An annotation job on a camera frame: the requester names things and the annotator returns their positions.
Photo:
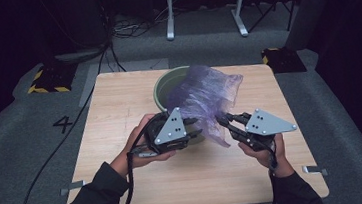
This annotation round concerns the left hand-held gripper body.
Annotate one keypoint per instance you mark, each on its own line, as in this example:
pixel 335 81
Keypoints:
pixel 171 129

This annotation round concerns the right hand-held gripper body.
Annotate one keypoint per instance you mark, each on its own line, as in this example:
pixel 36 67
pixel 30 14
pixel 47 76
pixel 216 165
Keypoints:
pixel 265 125

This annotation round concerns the purple plastic bag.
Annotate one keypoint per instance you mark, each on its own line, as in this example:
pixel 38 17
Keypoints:
pixel 208 92

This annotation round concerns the green plastic bin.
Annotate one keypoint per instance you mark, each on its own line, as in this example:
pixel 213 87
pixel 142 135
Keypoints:
pixel 167 86

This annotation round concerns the person's right hand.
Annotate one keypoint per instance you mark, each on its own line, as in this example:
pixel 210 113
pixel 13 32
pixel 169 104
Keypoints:
pixel 280 162

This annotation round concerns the person's left hand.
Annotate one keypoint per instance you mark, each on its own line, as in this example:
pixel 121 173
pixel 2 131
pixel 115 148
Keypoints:
pixel 131 163

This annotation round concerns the grey flat board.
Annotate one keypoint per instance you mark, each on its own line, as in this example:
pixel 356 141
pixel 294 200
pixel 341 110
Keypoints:
pixel 77 55

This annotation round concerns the grey pillar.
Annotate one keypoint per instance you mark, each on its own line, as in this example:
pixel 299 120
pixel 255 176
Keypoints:
pixel 311 12

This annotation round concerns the grey metal table bracket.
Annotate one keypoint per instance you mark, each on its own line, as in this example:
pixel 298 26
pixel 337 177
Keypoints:
pixel 314 170
pixel 75 186

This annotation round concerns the black base plate yellow corner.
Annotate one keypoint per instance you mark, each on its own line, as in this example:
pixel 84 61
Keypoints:
pixel 285 60

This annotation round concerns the black yellow striped base plate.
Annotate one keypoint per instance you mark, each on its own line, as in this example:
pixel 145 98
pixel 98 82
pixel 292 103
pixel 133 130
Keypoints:
pixel 53 79

